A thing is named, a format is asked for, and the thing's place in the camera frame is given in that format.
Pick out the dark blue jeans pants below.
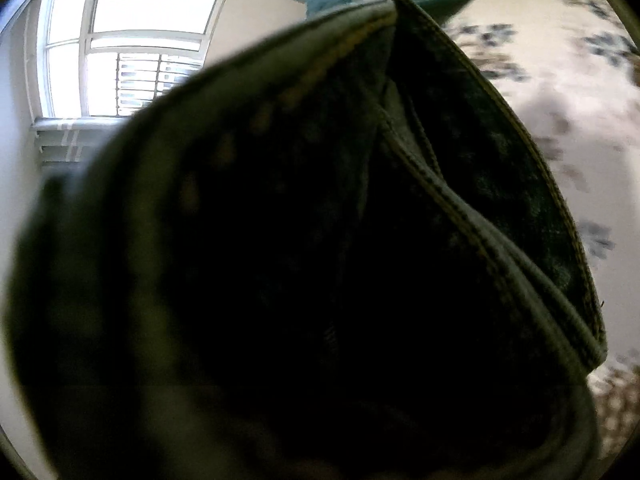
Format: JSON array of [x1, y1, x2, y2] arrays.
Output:
[[4, 0, 609, 480]]

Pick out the teal striped curtain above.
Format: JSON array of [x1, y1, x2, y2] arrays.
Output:
[[32, 116, 128, 167]]

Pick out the window with metal grille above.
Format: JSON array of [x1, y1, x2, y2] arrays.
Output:
[[29, 0, 227, 122]]

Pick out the bed with floral sheet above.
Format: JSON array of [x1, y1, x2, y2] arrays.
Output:
[[442, 0, 640, 463]]

